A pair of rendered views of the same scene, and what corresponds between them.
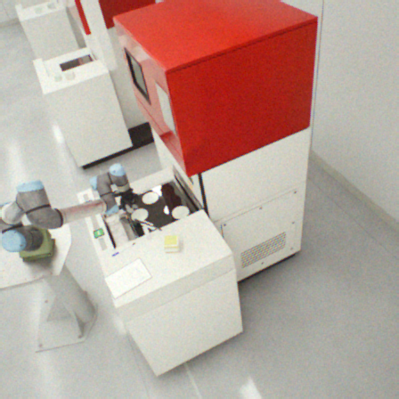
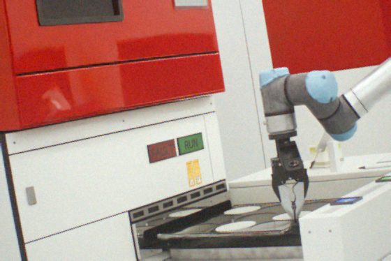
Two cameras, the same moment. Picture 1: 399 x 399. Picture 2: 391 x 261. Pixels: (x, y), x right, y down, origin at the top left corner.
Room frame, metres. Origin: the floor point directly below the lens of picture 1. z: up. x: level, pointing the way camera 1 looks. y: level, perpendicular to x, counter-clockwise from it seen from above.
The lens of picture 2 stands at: (3.00, 1.83, 1.26)
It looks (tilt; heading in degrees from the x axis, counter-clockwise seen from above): 3 degrees down; 232
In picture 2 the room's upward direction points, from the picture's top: 9 degrees counter-clockwise
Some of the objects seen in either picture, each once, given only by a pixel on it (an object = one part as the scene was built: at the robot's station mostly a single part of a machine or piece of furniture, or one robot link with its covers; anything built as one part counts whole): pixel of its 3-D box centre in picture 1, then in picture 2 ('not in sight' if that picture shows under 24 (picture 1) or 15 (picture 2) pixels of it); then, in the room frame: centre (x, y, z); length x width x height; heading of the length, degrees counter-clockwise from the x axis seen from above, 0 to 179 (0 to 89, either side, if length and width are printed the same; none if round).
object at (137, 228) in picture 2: (187, 193); (186, 222); (1.65, 0.02, 0.89); 0.44 x 0.02 x 0.10; 16
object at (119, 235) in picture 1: (118, 232); not in sight; (1.49, 0.47, 0.87); 0.36 x 0.08 x 0.03; 16
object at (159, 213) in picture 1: (157, 208); (255, 218); (1.58, 0.22, 0.90); 0.34 x 0.34 x 0.01; 16
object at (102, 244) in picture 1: (97, 226); (373, 219); (1.54, 0.59, 0.89); 0.55 x 0.09 x 0.14; 16
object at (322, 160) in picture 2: (172, 244); (326, 154); (1.21, 0.15, 1.00); 0.07 x 0.07 x 0.07; 80
